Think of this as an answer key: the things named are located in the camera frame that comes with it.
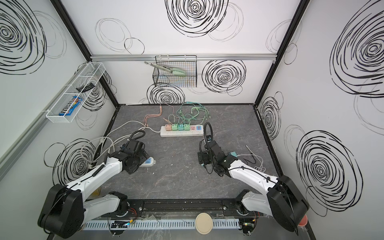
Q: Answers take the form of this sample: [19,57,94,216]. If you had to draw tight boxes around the pink charging cable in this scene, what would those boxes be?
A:
[143,104,176,127]

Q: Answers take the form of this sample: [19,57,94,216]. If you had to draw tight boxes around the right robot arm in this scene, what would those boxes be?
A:
[200,140,310,232]

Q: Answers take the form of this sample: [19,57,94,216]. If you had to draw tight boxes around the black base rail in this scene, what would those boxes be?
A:
[128,199,248,216]

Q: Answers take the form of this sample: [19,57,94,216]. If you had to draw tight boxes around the white multicolour power strip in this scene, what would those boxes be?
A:
[160,125,204,138]

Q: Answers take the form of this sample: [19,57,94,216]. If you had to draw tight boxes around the white wire wall shelf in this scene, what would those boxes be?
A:
[46,63,106,124]

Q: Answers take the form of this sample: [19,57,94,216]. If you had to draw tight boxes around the white charging cable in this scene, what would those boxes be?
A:
[236,145,266,173]

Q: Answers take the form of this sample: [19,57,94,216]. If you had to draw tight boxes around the teal charging cable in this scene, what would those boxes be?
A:
[178,101,208,125]

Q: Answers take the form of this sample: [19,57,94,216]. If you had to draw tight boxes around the light green charging cable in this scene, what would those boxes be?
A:
[166,104,212,126]

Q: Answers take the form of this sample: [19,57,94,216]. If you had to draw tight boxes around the white slotted cable duct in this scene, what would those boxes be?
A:
[82,218,241,231]

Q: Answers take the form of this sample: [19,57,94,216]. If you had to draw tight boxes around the black remote control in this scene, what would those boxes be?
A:
[76,83,95,93]

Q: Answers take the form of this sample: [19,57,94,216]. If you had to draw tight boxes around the blue candy packet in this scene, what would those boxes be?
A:
[59,96,83,116]

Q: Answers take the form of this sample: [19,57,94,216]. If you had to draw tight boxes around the white blue power strip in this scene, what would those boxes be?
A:
[140,157,156,168]

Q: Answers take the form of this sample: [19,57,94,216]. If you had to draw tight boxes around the green kitchen tongs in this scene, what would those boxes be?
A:
[144,62,187,76]

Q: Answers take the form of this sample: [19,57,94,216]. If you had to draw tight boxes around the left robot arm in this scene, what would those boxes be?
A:
[38,139,150,239]

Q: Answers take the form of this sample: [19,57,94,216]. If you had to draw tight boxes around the black wire wall basket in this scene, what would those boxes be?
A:
[150,55,198,88]

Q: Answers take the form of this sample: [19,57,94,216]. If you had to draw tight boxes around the pink plastic cup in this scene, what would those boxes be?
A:
[298,215,308,227]

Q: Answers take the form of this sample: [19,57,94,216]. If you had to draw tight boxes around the beige round lid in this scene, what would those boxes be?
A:
[195,213,213,235]

